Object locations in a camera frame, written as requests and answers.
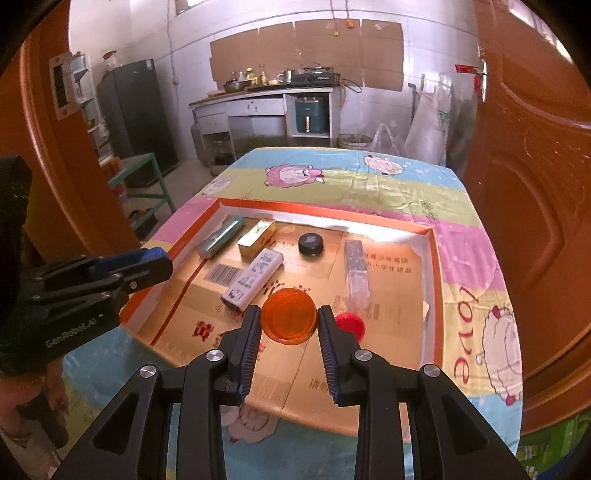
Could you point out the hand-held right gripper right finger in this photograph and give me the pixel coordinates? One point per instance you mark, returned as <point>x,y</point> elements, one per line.
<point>328,355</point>

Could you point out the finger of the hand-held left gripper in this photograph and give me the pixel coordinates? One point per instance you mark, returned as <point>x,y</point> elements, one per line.
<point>147,254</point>
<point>150,273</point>

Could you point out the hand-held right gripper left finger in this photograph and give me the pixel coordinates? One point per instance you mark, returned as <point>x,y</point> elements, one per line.
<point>247,355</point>

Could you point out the shallow cardboard box tray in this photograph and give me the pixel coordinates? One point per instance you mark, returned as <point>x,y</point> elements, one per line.
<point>300,369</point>

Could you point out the red bottle cap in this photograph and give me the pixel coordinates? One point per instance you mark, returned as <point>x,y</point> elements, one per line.
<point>351,325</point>

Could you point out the orange bottle cap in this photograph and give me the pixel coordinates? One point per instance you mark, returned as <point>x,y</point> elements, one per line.
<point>290,316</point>

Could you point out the green metallic tube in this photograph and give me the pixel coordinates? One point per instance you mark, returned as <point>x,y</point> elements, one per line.
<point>220,237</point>

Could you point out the white printed rectangular box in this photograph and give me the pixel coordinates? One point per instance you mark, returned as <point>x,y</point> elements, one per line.
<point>251,279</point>

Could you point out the dark bottle cap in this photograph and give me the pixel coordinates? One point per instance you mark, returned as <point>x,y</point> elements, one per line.
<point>310,243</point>

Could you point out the person's left hand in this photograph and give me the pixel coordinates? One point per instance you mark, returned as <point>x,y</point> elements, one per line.
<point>18,392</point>

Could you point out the clear plastic wrapped box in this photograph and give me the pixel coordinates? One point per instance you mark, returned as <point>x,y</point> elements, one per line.
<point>357,272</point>

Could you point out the small gold box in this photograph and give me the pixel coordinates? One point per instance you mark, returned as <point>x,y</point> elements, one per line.
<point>256,239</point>

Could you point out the dark refrigerator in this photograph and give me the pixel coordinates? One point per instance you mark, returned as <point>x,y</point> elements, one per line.
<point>134,120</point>

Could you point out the storage shelf rack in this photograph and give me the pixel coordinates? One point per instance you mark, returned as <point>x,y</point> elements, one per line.
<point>90,115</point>

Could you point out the white kitchen counter cabinet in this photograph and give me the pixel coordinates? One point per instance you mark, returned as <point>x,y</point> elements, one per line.
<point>249,108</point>

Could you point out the metal door strike plate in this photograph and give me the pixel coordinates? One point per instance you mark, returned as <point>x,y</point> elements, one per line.
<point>63,87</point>

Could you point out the metal wok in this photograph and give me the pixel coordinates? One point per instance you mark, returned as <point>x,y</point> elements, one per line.
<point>238,86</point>

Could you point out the yellow green bottle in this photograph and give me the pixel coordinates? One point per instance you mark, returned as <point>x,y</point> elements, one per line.
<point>250,76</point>

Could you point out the brown sauce bottle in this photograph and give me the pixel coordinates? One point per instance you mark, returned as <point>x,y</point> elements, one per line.
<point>263,74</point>

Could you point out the teal air fryer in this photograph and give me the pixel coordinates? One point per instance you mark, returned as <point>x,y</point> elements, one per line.
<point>311,115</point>

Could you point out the white plastic bucket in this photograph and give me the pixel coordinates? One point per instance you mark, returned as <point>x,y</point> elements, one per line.
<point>354,142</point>

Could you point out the clear plastic bag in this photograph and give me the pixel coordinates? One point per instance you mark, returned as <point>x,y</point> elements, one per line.
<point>385,138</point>

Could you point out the steel pot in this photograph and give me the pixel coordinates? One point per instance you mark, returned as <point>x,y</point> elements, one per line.
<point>285,76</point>

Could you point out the green printed carton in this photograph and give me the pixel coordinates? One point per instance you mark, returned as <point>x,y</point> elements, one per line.
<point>554,438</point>

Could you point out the black gas stove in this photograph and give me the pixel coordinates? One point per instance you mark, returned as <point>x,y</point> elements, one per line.
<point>316,77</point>

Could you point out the white woven sack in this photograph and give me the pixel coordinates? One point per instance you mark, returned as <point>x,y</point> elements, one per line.
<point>427,129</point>

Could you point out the brown wooden door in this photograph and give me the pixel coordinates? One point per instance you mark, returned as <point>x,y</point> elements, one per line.
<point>531,184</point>

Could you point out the red paper strip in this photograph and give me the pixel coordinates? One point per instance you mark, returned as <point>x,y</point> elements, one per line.
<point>466,68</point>

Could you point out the brown wooden door frame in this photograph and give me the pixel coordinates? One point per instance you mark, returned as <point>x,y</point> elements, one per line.
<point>55,184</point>

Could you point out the cardboard wall sheets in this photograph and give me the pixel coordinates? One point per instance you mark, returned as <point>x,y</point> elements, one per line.
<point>304,50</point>

